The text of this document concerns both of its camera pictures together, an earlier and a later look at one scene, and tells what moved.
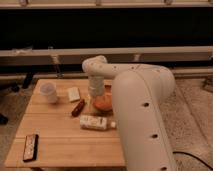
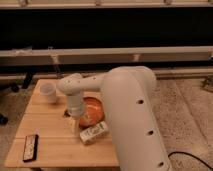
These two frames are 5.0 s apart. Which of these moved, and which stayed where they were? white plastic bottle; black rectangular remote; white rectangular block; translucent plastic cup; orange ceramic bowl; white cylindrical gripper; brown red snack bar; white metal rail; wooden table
Moved: orange ceramic bowl; white cylindrical gripper; white rectangular block; brown red snack bar; white plastic bottle
Stayed: translucent plastic cup; black rectangular remote; white metal rail; wooden table
